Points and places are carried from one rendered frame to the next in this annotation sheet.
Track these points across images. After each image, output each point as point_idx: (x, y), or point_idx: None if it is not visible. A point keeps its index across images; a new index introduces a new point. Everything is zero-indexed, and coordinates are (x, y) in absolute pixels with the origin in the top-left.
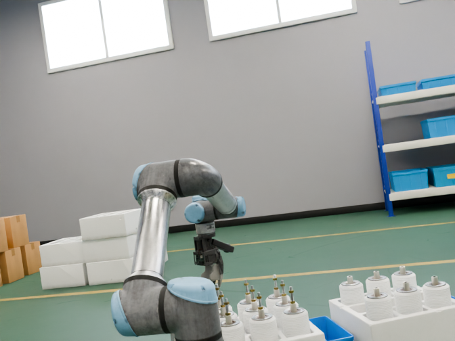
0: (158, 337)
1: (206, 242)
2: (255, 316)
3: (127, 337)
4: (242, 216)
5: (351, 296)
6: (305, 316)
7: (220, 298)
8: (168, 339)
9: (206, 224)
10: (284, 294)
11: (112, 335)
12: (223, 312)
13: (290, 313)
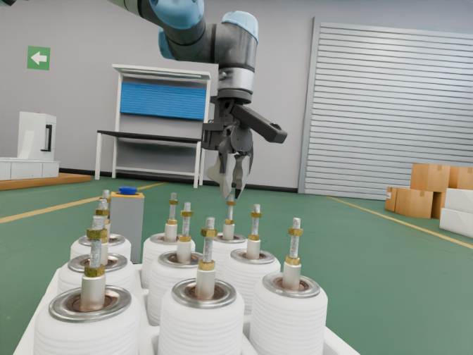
0: (349, 284)
1: (224, 109)
2: (111, 256)
3: (338, 268)
4: (164, 15)
5: None
6: (41, 340)
7: (228, 222)
8: (343, 292)
9: (219, 72)
10: (198, 262)
11: (341, 261)
12: (165, 232)
13: (62, 292)
